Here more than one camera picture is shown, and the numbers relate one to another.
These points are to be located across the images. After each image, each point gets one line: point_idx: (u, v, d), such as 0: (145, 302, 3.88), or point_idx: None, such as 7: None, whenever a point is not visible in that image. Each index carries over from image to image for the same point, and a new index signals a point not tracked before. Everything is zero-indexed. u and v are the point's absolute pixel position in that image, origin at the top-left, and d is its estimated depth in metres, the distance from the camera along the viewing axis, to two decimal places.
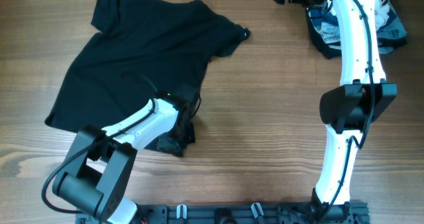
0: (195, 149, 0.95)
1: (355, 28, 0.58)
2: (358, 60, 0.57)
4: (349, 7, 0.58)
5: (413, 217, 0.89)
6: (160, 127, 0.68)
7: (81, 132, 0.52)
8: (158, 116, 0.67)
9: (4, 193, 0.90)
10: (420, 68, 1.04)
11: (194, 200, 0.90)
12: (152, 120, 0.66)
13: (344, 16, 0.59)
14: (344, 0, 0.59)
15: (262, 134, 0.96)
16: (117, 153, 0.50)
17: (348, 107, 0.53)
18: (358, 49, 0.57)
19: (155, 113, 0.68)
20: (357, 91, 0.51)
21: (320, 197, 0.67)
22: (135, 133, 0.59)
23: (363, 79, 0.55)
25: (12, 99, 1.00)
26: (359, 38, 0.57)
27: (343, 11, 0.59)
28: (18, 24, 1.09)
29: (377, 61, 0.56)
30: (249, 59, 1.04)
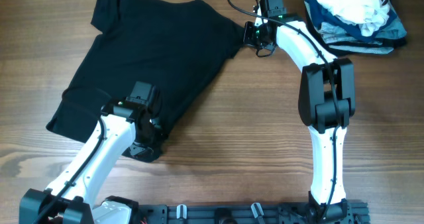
0: (195, 150, 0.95)
1: (295, 40, 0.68)
2: (309, 56, 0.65)
4: (286, 32, 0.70)
5: (413, 217, 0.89)
6: (118, 148, 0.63)
7: (25, 200, 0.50)
8: (110, 144, 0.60)
9: (4, 193, 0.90)
10: (420, 67, 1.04)
11: (194, 200, 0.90)
12: (103, 150, 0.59)
13: (287, 39, 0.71)
14: (279, 34, 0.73)
15: (262, 135, 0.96)
16: (69, 210, 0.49)
17: (318, 93, 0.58)
18: (305, 50, 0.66)
19: (106, 138, 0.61)
20: (315, 73, 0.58)
21: (317, 197, 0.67)
22: (84, 179, 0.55)
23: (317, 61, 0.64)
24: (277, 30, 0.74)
25: (12, 99, 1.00)
26: (302, 44, 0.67)
27: (283, 38, 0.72)
28: (18, 24, 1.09)
29: (324, 52, 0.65)
30: (249, 59, 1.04)
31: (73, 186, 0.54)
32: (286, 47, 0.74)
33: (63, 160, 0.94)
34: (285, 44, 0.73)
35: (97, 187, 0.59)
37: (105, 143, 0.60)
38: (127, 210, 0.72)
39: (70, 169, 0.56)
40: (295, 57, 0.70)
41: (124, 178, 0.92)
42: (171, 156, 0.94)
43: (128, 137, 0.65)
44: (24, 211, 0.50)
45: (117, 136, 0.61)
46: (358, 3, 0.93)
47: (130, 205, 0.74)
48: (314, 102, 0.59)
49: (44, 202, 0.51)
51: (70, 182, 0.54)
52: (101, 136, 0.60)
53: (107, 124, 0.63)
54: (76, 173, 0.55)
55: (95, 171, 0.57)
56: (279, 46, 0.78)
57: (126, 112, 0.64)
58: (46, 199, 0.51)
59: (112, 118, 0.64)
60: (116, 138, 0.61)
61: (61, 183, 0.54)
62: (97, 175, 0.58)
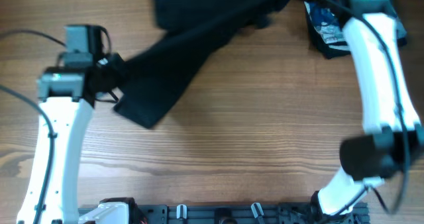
0: (195, 149, 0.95)
1: (376, 61, 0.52)
2: (383, 100, 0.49)
4: (366, 37, 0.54)
5: (414, 217, 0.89)
6: (81, 136, 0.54)
7: None
8: (64, 138, 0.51)
9: (4, 193, 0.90)
10: (419, 68, 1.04)
11: (194, 200, 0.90)
12: (59, 150, 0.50)
13: (360, 48, 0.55)
14: (359, 29, 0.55)
15: (262, 135, 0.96)
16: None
17: (377, 165, 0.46)
18: (381, 88, 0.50)
19: (56, 134, 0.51)
20: (385, 143, 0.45)
21: (324, 207, 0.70)
22: (55, 197, 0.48)
23: (393, 121, 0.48)
24: (351, 24, 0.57)
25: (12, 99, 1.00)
26: (381, 76, 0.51)
27: (356, 41, 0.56)
28: (18, 24, 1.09)
29: (406, 103, 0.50)
30: (249, 59, 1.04)
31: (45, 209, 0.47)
32: (358, 56, 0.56)
33: None
34: (356, 49, 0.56)
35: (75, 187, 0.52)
37: (58, 140, 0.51)
38: (124, 207, 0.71)
39: (34, 189, 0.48)
40: (364, 78, 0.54)
41: (124, 178, 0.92)
42: (171, 156, 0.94)
43: (83, 115, 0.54)
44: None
45: (69, 126, 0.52)
46: None
47: (127, 201, 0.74)
48: (368, 168, 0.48)
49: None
51: (40, 207, 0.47)
52: (51, 134, 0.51)
53: (47, 111, 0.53)
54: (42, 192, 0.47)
55: (62, 181, 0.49)
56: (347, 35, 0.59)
57: (71, 76, 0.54)
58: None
59: (53, 101, 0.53)
60: (69, 129, 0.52)
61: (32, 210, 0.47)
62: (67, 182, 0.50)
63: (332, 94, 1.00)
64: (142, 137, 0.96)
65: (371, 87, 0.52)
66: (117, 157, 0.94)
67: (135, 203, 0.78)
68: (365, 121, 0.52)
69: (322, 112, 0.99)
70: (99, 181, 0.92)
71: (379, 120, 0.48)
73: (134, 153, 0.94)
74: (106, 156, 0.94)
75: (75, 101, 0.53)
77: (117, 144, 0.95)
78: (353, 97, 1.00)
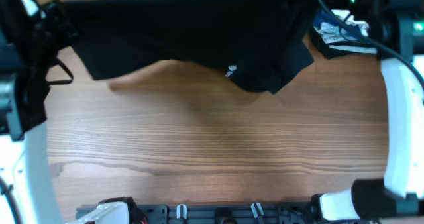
0: (195, 149, 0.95)
1: (416, 118, 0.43)
2: (415, 165, 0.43)
4: (409, 87, 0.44)
5: None
6: (39, 169, 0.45)
7: None
8: (22, 185, 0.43)
9: None
10: None
11: (194, 200, 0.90)
12: (22, 201, 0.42)
13: (399, 96, 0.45)
14: (404, 78, 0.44)
15: (262, 135, 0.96)
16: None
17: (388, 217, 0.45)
18: (416, 152, 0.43)
19: (11, 185, 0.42)
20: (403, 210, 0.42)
21: (324, 213, 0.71)
22: None
23: (421, 189, 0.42)
24: (395, 65, 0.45)
25: None
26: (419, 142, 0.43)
27: (395, 85, 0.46)
28: None
29: None
30: None
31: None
32: (393, 101, 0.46)
33: (63, 160, 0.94)
34: (392, 93, 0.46)
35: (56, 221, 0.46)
37: (16, 191, 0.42)
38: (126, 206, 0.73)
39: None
40: (398, 124, 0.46)
41: (124, 178, 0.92)
42: (171, 156, 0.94)
43: (36, 149, 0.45)
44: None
45: (22, 171, 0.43)
46: None
47: (128, 199, 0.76)
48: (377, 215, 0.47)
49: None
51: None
52: (4, 190, 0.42)
53: None
54: None
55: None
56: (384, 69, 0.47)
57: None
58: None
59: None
60: (24, 175, 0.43)
61: None
62: None
63: (332, 94, 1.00)
64: (142, 137, 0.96)
65: (404, 143, 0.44)
66: (117, 157, 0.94)
67: (134, 203, 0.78)
68: (386, 175, 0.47)
69: (322, 112, 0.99)
70: (99, 181, 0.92)
71: (406, 187, 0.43)
73: (134, 153, 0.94)
74: (106, 156, 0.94)
75: (17, 142, 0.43)
77: (117, 144, 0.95)
78: (353, 97, 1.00)
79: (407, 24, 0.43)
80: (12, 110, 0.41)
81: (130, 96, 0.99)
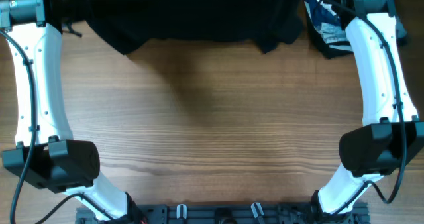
0: (195, 149, 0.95)
1: (377, 57, 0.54)
2: (383, 95, 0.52)
4: (367, 36, 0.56)
5: (414, 217, 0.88)
6: (54, 63, 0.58)
7: (8, 163, 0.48)
8: (40, 61, 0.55)
9: (4, 193, 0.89)
10: (420, 67, 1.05)
11: (194, 200, 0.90)
12: (38, 75, 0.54)
13: (362, 46, 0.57)
14: (362, 27, 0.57)
15: (262, 134, 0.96)
16: (52, 152, 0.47)
17: (374, 152, 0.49)
18: (382, 84, 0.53)
19: (32, 61, 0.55)
20: (382, 134, 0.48)
21: (322, 206, 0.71)
22: (43, 116, 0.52)
23: (391, 116, 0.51)
24: (356, 21, 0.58)
25: (12, 99, 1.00)
26: (385, 75, 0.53)
27: (357, 34, 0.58)
28: None
29: (405, 95, 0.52)
30: (249, 59, 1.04)
31: (40, 130, 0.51)
32: (354, 48, 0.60)
33: None
34: (355, 42, 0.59)
35: (63, 116, 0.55)
37: (34, 65, 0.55)
38: (125, 196, 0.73)
39: (24, 113, 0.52)
40: (365, 71, 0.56)
41: (124, 177, 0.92)
42: (172, 156, 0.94)
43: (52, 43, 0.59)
44: (12, 170, 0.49)
45: (42, 51, 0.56)
46: None
47: (126, 193, 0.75)
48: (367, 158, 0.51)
49: (24, 154, 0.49)
51: (35, 127, 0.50)
52: (26, 59, 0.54)
53: (18, 40, 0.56)
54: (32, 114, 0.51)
55: (48, 103, 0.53)
56: (348, 30, 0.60)
57: (31, 0, 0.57)
58: (24, 152, 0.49)
59: (20, 27, 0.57)
60: (42, 54, 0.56)
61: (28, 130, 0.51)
62: (54, 105, 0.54)
63: (332, 94, 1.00)
64: (142, 137, 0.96)
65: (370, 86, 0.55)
66: (118, 157, 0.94)
67: (133, 202, 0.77)
68: (364, 113, 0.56)
69: (322, 112, 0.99)
70: None
71: (380, 114, 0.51)
73: (134, 153, 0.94)
74: (106, 155, 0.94)
75: (41, 28, 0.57)
77: (117, 144, 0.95)
78: (353, 96, 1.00)
79: None
80: (40, 4, 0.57)
81: (130, 96, 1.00)
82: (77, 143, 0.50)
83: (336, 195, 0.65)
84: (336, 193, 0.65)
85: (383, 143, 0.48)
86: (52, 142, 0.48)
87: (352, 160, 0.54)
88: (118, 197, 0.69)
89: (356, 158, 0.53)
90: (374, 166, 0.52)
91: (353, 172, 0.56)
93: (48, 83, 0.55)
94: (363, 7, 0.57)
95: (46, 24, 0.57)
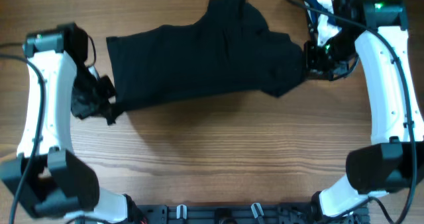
0: (195, 149, 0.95)
1: (387, 73, 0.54)
2: (393, 112, 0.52)
4: (377, 50, 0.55)
5: (414, 217, 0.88)
6: (67, 85, 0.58)
7: (6, 177, 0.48)
8: (53, 81, 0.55)
9: (4, 193, 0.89)
10: (421, 67, 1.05)
11: (194, 200, 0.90)
12: (50, 94, 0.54)
13: (372, 60, 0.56)
14: (371, 41, 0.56)
15: (262, 134, 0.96)
16: (52, 165, 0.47)
17: (384, 171, 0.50)
18: (392, 101, 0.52)
19: (46, 80, 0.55)
20: (393, 152, 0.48)
21: (323, 209, 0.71)
22: (48, 130, 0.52)
23: (403, 135, 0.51)
24: (366, 35, 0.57)
25: (12, 99, 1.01)
26: (395, 93, 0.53)
27: (368, 46, 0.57)
28: (20, 24, 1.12)
29: (417, 113, 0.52)
30: None
31: (42, 141, 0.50)
32: (363, 59, 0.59)
33: None
34: (365, 55, 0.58)
35: (67, 134, 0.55)
37: (48, 85, 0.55)
38: (124, 199, 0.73)
39: (31, 126, 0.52)
40: (373, 85, 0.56)
41: (123, 178, 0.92)
42: (172, 156, 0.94)
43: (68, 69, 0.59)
44: (8, 183, 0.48)
45: (56, 73, 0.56)
46: None
47: (125, 195, 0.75)
48: (376, 177, 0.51)
49: (22, 166, 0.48)
51: (38, 138, 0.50)
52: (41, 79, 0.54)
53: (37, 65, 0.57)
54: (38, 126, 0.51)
55: (55, 118, 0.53)
56: (360, 40, 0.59)
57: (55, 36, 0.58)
58: (22, 164, 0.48)
59: (40, 57, 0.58)
60: (56, 75, 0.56)
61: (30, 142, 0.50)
62: (61, 122, 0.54)
63: (332, 94, 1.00)
64: (143, 137, 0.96)
65: (380, 103, 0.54)
66: (117, 157, 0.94)
67: (132, 201, 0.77)
68: (373, 129, 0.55)
69: (322, 112, 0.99)
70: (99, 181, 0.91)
71: (390, 133, 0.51)
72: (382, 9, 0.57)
73: (134, 154, 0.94)
74: (106, 156, 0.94)
75: (59, 54, 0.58)
77: (117, 144, 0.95)
78: (352, 96, 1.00)
79: (369, 6, 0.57)
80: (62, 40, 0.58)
81: None
82: (75, 158, 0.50)
83: (340, 201, 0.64)
84: (340, 199, 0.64)
85: (391, 162, 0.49)
86: (52, 154, 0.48)
87: (362, 179, 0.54)
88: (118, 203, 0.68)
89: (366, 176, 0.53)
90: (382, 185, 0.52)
91: (360, 190, 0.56)
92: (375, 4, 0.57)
93: (58, 102, 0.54)
94: (375, 18, 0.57)
95: (64, 51, 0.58)
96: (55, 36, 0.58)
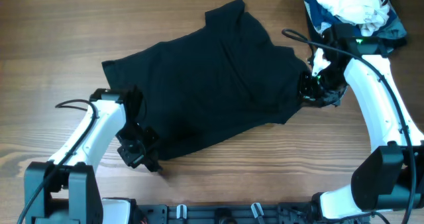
0: (194, 150, 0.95)
1: (375, 89, 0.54)
2: (387, 121, 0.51)
4: (364, 71, 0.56)
5: (413, 217, 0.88)
6: (112, 127, 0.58)
7: (28, 179, 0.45)
8: (105, 120, 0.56)
9: (3, 193, 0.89)
10: (420, 67, 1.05)
11: (194, 200, 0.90)
12: (97, 127, 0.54)
13: (361, 82, 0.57)
14: (357, 67, 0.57)
15: (262, 135, 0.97)
16: (72, 177, 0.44)
17: (387, 180, 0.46)
18: (384, 111, 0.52)
19: (99, 116, 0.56)
20: (393, 157, 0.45)
21: (323, 210, 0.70)
22: (84, 150, 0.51)
23: (400, 140, 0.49)
24: (352, 61, 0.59)
25: (12, 98, 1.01)
26: (386, 103, 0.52)
27: (356, 74, 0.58)
28: (20, 24, 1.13)
29: (410, 122, 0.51)
30: (249, 57, 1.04)
31: (74, 156, 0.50)
32: (354, 87, 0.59)
33: None
34: (356, 83, 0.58)
35: (95, 165, 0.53)
37: (99, 121, 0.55)
38: (127, 203, 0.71)
39: (69, 143, 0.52)
40: (366, 103, 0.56)
41: (124, 178, 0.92)
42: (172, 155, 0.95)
43: (118, 117, 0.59)
44: (28, 184, 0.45)
45: (108, 114, 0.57)
46: (358, 3, 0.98)
47: (128, 200, 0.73)
48: (379, 188, 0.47)
49: (48, 170, 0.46)
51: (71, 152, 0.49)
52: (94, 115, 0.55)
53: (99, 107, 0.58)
54: (75, 144, 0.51)
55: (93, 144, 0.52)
56: (349, 73, 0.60)
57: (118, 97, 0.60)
58: (49, 169, 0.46)
59: (103, 102, 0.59)
60: (108, 116, 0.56)
61: (61, 155, 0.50)
62: (95, 151, 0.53)
63: None
64: None
65: (374, 116, 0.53)
66: (118, 158, 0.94)
67: (135, 204, 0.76)
68: (373, 144, 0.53)
69: (322, 112, 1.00)
70: (99, 181, 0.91)
71: (387, 139, 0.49)
72: (362, 44, 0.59)
73: None
74: (106, 156, 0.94)
75: (117, 104, 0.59)
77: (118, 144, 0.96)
78: (352, 97, 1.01)
79: (350, 41, 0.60)
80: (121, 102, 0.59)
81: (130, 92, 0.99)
82: (95, 183, 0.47)
83: (341, 207, 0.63)
84: (341, 204, 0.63)
85: (393, 169, 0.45)
86: (77, 166, 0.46)
87: (366, 195, 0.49)
88: (116, 211, 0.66)
89: (368, 189, 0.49)
90: (383, 199, 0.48)
91: (364, 208, 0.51)
92: (356, 40, 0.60)
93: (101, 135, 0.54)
94: (358, 50, 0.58)
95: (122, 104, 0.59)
96: (117, 95, 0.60)
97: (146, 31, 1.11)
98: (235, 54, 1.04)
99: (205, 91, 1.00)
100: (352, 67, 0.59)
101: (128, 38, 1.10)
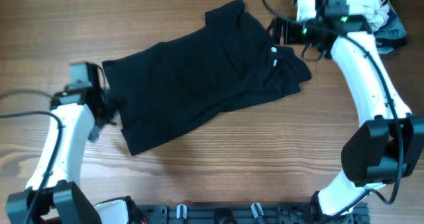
0: (190, 151, 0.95)
1: (362, 65, 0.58)
2: (373, 96, 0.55)
4: (350, 49, 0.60)
5: (414, 217, 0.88)
6: (81, 132, 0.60)
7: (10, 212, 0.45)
8: (71, 127, 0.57)
9: (4, 193, 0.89)
10: (421, 67, 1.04)
11: (194, 200, 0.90)
12: (66, 138, 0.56)
13: (348, 58, 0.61)
14: (342, 46, 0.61)
15: (262, 134, 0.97)
16: (57, 198, 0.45)
17: (375, 153, 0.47)
18: (371, 85, 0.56)
19: (65, 126, 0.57)
20: (381, 130, 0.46)
21: (322, 207, 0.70)
22: (59, 166, 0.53)
23: (385, 114, 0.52)
24: (337, 41, 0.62)
25: (12, 99, 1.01)
26: (372, 81, 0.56)
27: (342, 53, 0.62)
28: (20, 24, 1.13)
29: (395, 95, 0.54)
30: (247, 56, 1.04)
31: (52, 175, 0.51)
32: (342, 64, 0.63)
33: None
34: (344, 61, 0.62)
35: (76, 174, 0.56)
37: (65, 130, 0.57)
38: (122, 203, 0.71)
39: (42, 163, 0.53)
40: (354, 79, 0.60)
41: (123, 178, 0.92)
42: (171, 156, 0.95)
43: (85, 118, 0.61)
44: (12, 216, 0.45)
45: (75, 120, 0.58)
46: None
47: (124, 198, 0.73)
48: (368, 161, 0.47)
49: (30, 199, 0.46)
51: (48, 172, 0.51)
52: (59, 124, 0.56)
53: (61, 114, 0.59)
54: (50, 162, 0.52)
55: (67, 155, 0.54)
56: (336, 52, 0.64)
57: (75, 97, 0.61)
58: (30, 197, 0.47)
59: (63, 107, 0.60)
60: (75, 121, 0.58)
61: (38, 175, 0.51)
62: (71, 159, 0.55)
63: (332, 94, 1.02)
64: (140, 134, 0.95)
65: (362, 94, 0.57)
66: (117, 157, 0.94)
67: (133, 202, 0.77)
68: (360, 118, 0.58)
69: (322, 112, 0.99)
70: (99, 181, 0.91)
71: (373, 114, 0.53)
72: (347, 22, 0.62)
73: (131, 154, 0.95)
74: (107, 156, 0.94)
75: (79, 105, 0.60)
77: (117, 144, 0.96)
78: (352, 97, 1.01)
79: (336, 20, 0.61)
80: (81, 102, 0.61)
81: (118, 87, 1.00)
82: (83, 197, 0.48)
83: (339, 199, 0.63)
84: (338, 196, 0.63)
85: (380, 142, 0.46)
86: (59, 185, 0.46)
87: (355, 168, 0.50)
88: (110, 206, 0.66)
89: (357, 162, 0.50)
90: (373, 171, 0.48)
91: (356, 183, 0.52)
92: (342, 18, 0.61)
93: (73, 142, 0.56)
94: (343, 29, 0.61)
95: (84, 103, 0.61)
96: (79, 96, 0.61)
97: (146, 31, 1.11)
98: (234, 52, 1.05)
99: (203, 89, 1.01)
100: (338, 47, 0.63)
101: (129, 38, 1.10)
